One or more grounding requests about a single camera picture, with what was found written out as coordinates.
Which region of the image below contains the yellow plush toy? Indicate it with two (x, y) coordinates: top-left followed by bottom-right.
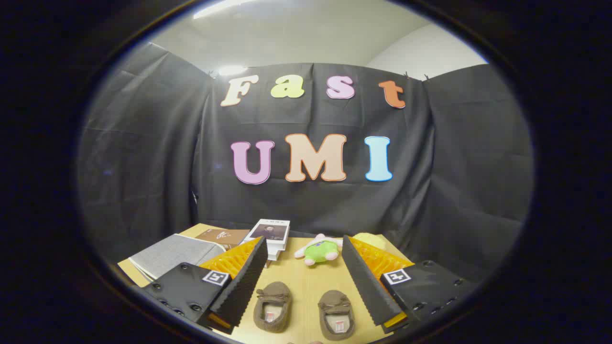
(352, 232), (387, 250)

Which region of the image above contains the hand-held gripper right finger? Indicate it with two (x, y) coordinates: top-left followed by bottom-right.
(341, 235), (479, 334)

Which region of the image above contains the white portrait cover book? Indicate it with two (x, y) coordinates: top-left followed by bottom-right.
(243, 219), (291, 245)

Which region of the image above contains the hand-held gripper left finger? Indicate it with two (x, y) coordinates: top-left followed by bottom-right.
(141, 236), (269, 335)

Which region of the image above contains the green and pink plush toy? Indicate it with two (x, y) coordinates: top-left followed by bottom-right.
(294, 233), (343, 267)

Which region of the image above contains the grey fabric storage box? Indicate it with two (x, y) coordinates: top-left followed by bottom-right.
(128, 233), (226, 282)

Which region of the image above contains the black backdrop cloth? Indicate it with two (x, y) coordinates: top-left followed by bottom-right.
(76, 42), (535, 282)

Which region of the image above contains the brown cardboard box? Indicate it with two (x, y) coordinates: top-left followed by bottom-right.
(195, 228), (250, 251)

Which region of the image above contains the brown fuzzy shoe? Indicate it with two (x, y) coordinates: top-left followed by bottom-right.
(317, 290), (356, 341)
(253, 281), (293, 333)

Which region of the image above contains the thick white book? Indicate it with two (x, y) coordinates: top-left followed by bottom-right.
(264, 239), (289, 261)

